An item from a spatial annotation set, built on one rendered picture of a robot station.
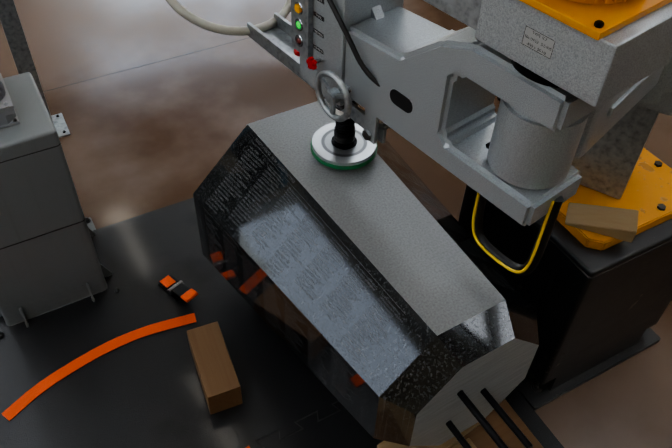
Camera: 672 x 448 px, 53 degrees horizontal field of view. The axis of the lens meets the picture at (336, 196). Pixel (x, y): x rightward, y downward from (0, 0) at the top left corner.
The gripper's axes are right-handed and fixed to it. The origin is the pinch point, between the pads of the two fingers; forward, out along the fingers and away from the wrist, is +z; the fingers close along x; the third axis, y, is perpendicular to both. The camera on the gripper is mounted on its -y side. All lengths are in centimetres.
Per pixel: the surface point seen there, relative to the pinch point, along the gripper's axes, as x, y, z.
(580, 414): 209, 63, 39
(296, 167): 76, 50, 3
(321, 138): 78, 38, -1
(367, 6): 74, 33, -57
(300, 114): 67, 24, 12
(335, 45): 71, 41, -47
